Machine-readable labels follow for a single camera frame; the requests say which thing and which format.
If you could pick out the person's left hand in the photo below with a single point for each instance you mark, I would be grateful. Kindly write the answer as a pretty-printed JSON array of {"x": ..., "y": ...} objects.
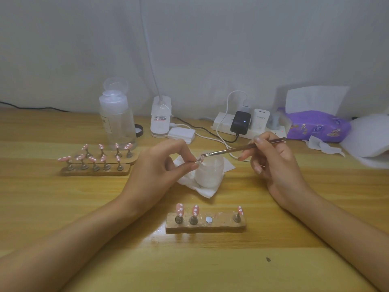
[{"x": 152, "y": 170}]

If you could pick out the person's right hand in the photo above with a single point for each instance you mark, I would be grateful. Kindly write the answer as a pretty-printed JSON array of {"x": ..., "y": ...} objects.
[{"x": 279, "y": 173}]

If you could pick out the person's right thumb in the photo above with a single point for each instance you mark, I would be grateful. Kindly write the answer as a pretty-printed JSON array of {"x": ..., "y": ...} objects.
[{"x": 247, "y": 154}]

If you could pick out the person's left thumb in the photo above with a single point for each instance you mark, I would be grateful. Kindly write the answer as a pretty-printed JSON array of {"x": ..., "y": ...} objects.
[{"x": 184, "y": 172}]

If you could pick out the small nail tip stand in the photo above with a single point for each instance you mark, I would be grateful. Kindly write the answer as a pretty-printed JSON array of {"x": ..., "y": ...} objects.
[{"x": 199, "y": 160}]

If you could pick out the person's right forearm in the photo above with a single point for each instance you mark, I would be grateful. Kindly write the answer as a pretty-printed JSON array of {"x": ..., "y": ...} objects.
[{"x": 343, "y": 234}]

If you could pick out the person's left forearm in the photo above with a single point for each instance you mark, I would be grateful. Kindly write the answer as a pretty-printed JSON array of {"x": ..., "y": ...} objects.
[{"x": 70, "y": 252}]

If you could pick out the white tissue sheet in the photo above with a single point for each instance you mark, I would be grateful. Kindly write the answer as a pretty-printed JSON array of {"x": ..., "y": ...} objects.
[{"x": 188, "y": 183}]

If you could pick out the small white glass jar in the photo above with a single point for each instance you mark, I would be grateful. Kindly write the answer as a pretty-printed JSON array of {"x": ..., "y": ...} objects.
[{"x": 210, "y": 176}]

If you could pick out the black charger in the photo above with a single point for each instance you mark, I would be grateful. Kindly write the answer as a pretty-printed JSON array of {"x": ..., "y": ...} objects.
[{"x": 240, "y": 122}]

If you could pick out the white adapter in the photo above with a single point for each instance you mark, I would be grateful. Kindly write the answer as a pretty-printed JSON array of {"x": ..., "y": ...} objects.
[{"x": 260, "y": 119}]

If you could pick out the stack of white cotton pads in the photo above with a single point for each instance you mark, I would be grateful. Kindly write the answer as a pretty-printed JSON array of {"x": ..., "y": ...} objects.
[{"x": 181, "y": 135}]

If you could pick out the white power strip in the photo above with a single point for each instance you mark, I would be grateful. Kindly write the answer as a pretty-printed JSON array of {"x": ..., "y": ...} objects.
[{"x": 221, "y": 124}]

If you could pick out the pink dotted nail tip stand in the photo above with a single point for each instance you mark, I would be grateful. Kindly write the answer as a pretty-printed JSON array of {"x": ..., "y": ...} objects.
[
  {"x": 194, "y": 214},
  {"x": 238, "y": 214},
  {"x": 179, "y": 213}
]

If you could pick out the grey plug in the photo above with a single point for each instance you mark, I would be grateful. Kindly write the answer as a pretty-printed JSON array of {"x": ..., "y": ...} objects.
[{"x": 275, "y": 120}]

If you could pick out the white desk lamp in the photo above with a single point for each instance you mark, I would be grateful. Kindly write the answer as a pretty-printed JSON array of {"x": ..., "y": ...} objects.
[{"x": 161, "y": 117}]

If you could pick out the cork base with magnet disc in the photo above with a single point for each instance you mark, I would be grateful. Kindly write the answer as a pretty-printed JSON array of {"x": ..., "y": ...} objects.
[{"x": 209, "y": 227}]

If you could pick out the black round lid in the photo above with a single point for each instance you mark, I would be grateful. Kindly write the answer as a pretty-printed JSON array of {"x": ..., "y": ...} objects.
[{"x": 139, "y": 131}]

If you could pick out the purple tissue pack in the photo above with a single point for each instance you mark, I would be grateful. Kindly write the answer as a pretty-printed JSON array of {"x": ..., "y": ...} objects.
[{"x": 316, "y": 126}]

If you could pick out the crumpled white tissue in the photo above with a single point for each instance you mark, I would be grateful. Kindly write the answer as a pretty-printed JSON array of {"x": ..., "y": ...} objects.
[{"x": 322, "y": 145}]

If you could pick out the clear plastic flip-cap bottle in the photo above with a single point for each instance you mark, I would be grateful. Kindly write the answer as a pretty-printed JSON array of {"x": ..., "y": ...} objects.
[{"x": 117, "y": 118}]

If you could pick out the white tissue in pack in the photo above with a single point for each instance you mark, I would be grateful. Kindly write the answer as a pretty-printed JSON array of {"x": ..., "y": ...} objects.
[{"x": 316, "y": 98}]

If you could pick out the group of pink nail tips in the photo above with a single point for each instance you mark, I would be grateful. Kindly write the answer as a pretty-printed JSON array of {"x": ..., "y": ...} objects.
[{"x": 97, "y": 156}]

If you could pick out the long cork base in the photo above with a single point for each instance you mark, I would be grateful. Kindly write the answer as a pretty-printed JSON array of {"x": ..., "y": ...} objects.
[{"x": 94, "y": 172}]

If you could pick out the large white paper wad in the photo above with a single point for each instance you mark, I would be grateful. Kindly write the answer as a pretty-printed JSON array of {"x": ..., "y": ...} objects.
[{"x": 367, "y": 136}]

